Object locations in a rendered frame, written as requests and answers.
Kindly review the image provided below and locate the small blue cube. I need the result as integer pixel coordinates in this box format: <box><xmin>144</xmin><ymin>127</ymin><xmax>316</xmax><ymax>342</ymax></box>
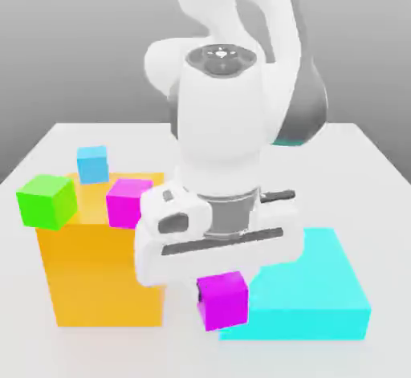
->
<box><xmin>76</xmin><ymin>145</ymin><xmax>110</xmax><ymax>185</ymax></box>

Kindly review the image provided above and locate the small green cube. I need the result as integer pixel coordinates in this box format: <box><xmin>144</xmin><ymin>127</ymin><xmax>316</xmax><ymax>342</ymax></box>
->
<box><xmin>15</xmin><ymin>174</ymin><xmax>79</xmax><ymax>232</ymax></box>

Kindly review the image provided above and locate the small magenta cube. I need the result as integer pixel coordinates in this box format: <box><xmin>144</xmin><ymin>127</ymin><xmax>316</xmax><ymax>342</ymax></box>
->
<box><xmin>105</xmin><ymin>177</ymin><xmax>154</xmax><ymax>230</ymax></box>
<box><xmin>196</xmin><ymin>270</ymin><xmax>250</xmax><ymax>333</ymax></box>

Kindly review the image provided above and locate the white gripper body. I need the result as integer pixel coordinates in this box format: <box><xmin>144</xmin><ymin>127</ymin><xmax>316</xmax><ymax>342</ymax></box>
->
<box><xmin>133</xmin><ymin>202</ymin><xmax>305</xmax><ymax>288</ymax></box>

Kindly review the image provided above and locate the large orange box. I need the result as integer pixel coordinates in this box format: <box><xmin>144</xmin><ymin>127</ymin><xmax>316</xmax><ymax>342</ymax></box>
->
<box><xmin>35</xmin><ymin>172</ymin><xmax>167</xmax><ymax>328</ymax></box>

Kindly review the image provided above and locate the large cyan box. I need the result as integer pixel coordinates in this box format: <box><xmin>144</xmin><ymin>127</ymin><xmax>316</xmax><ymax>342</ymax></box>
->
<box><xmin>219</xmin><ymin>227</ymin><xmax>372</xmax><ymax>342</ymax></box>

